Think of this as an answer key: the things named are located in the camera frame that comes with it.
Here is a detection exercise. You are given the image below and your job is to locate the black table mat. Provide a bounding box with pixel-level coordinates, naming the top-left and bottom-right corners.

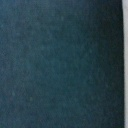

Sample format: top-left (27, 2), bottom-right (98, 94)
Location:
top-left (0, 0), bottom-right (124, 128)

